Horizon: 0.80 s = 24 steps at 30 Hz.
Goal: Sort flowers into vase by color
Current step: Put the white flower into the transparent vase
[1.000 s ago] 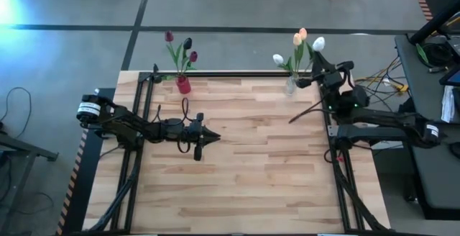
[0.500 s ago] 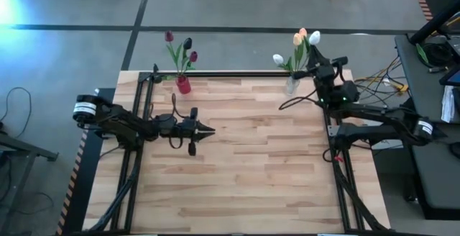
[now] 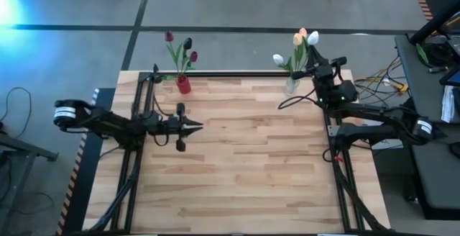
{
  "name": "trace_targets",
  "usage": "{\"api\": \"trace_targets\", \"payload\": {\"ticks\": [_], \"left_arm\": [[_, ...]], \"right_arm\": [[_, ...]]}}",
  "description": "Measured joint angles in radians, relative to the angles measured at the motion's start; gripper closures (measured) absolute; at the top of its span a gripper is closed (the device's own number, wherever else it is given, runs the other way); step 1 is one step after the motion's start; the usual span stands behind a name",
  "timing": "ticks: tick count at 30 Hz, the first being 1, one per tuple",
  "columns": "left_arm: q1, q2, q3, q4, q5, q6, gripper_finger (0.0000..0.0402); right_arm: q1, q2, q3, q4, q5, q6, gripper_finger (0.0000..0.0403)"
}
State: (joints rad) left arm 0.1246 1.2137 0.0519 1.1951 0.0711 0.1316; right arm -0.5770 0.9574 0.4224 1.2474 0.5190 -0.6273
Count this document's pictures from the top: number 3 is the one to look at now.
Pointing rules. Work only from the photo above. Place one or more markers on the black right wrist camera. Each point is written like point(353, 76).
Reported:
point(323, 72)

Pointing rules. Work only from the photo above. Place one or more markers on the dark grey desk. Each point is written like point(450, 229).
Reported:
point(431, 178)

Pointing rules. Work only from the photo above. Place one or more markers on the red ribbed vase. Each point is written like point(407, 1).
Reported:
point(183, 85)

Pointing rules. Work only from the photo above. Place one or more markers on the red clip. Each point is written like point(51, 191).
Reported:
point(338, 159)

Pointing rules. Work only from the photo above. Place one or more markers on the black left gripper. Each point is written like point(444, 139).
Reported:
point(169, 130)

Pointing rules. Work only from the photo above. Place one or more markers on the white paper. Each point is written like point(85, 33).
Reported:
point(449, 103)

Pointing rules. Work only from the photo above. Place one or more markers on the black aluminium rig frame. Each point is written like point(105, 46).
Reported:
point(215, 73)

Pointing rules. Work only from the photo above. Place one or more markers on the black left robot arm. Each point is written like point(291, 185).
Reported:
point(108, 124)

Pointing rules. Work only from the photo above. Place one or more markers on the black hazard-striped floor mat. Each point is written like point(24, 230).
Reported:
point(93, 149)

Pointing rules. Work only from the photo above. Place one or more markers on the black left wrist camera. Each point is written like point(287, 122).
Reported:
point(171, 122)

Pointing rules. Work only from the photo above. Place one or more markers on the dark purple artificial tulip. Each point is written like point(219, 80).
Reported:
point(187, 43)

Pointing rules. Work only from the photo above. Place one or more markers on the maroon artificial tulip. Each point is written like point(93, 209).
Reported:
point(169, 35)

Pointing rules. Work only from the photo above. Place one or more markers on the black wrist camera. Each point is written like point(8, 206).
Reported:
point(323, 72)
point(171, 122)

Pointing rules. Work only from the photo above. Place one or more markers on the black side table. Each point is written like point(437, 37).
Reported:
point(21, 149)

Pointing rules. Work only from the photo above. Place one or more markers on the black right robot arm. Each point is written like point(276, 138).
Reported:
point(377, 130)

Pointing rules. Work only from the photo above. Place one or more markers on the red artificial tulip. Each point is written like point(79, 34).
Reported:
point(193, 56)

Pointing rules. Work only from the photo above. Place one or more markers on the clear glass vase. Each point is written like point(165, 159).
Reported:
point(292, 86)

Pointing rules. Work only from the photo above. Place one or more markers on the black pole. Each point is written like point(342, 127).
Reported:
point(435, 21)

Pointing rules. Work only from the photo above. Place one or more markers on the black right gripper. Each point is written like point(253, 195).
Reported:
point(338, 63)

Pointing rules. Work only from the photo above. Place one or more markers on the blue-screened tablet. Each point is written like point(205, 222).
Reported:
point(453, 78)

